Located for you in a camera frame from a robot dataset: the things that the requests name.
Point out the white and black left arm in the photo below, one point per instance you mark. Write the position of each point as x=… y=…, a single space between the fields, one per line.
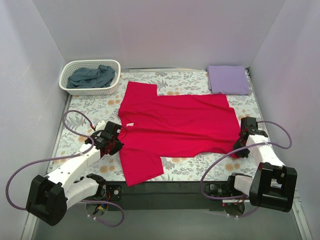
x=52 y=195

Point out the folded purple t shirt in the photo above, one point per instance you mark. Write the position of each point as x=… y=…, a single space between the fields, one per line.
x=228 y=80

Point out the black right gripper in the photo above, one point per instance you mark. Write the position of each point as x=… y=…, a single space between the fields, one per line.
x=241 y=146

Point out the white perforated plastic basket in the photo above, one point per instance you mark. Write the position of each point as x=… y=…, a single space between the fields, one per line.
x=72 y=66

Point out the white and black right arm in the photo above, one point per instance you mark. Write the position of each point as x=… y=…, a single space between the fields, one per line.
x=273 y=184

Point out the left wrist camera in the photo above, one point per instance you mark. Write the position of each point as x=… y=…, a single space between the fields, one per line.
x=100 y=126

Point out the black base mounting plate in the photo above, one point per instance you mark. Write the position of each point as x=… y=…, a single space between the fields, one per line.
x=165 y=195

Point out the red t shirt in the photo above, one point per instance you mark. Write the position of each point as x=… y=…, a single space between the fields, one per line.
x=174 y=126

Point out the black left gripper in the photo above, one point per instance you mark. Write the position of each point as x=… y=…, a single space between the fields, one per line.
x=115 y=144

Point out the crumpled grey-blue t shirt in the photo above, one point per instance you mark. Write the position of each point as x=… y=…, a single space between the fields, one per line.
x=85 y=78

